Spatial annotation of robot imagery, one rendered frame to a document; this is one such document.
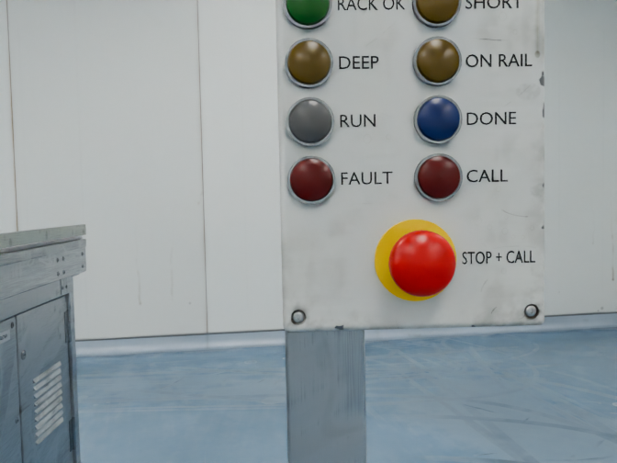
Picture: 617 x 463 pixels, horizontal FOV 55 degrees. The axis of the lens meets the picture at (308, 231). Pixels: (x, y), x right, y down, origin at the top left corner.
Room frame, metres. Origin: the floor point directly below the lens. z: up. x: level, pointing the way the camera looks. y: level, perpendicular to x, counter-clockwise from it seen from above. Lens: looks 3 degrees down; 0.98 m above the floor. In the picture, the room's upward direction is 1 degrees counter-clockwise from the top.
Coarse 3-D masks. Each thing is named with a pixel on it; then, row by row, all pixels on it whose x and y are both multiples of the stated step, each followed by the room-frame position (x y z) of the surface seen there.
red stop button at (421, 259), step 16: (400, 240) 0.35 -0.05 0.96; (416, 240) 0.35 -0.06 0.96; (432, 240) 0.35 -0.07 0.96; (400, 256) 0.35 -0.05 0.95; (416, 256) 0.35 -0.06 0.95; (432, 256) 0.35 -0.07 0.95; (448, 256) 0.35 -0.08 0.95; (400, 272) 0.35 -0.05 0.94; (416, 272) 0.35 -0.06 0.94; (432, 272) 0.35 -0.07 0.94; (448, 272) 0.35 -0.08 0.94; (416, 288) 0.35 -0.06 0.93; (432, 288) 0.35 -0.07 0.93
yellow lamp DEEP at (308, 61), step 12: (300, 48) 0.37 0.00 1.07; (312, 48) 0.37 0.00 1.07; (324, 48) 0.37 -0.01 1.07; (288, 60) 0.37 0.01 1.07; (300, 60) 0.37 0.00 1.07; (312, 60) 0.37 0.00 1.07; (324, 60) 0.37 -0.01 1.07; (300, 72) 0.37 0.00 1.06; (312, 72) 0.37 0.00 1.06; (324, 72) 0.37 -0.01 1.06; (312, 84) 0.37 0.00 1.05
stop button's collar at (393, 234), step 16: (400, 224) 0.37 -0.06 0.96; (416, 224) 0.37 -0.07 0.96; (432, 224) 0.37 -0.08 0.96; (384, 240) 0.37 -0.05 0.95; (448, 240) 0.37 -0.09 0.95; (384, 256) 0.37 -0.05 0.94; (464, 256) 0.38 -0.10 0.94; (496, 256) 0.38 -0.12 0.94; (384, 272) 0.37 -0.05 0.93; (400, 288) 0.37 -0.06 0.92
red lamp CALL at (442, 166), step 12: (444, 156) 0.37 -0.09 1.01; (420, 168) 0.37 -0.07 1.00; (432, 168) 0.37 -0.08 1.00; (444, 168) 0.37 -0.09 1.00; (456, 168) 0.37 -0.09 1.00; (420, 180) 0.37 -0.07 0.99; (432, 180) 0.37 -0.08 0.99; (444, 180) 0.37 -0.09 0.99; (456, 180) 0.37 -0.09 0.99; (432, 192) 0.37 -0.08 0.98; (444, 192) 0.37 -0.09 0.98
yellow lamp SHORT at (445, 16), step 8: (416, 0) 0.37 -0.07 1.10; (424, 0) 0.37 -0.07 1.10; (432, 0) 0.37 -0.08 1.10; (440, 0) 0.37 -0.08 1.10; (448, 0) 0.37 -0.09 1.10; (456, 0) 0.37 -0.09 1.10; (424, 8) 0.37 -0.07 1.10; (432, 8) 0.37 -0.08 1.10; (440, 8) 0.37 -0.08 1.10; (448, 8) 0.37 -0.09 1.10; (456, 8) 0.37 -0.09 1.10; (424, 16) 0.37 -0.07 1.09; (432, 16) 0.37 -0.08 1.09; (440, 16) 0.37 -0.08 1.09; (448, 16) 0.37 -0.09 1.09
